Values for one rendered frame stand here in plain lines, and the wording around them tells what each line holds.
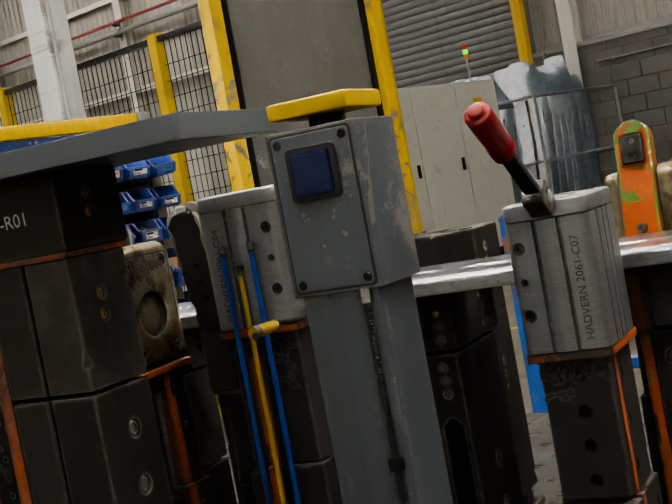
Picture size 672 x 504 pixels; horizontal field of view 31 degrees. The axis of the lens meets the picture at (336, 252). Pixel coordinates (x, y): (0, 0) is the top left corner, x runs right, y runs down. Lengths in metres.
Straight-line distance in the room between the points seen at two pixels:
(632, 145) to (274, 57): 3.35
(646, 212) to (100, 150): 0.59
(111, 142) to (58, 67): 5.52
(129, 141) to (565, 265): 0.33
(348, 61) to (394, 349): 4.06
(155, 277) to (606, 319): 0.44
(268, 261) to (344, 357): 0.21
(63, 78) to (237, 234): 5.36
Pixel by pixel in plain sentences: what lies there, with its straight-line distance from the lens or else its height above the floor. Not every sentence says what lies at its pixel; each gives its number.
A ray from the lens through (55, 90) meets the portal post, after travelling 6.34.
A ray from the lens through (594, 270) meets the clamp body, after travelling 0.91.
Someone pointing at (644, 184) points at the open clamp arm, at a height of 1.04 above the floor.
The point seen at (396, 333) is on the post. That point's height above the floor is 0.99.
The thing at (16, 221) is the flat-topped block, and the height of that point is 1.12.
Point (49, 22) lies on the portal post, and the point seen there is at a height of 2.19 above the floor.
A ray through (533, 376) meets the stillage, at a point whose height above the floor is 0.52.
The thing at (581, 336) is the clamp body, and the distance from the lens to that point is 0.92.
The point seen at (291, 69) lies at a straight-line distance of 4.56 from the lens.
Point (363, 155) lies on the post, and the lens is 0.79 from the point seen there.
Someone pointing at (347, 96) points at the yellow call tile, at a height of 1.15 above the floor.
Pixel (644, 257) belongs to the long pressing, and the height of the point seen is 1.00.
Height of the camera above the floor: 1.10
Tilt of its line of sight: 3 degrees down
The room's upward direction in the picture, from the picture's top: 11 degrees counter-clockwise
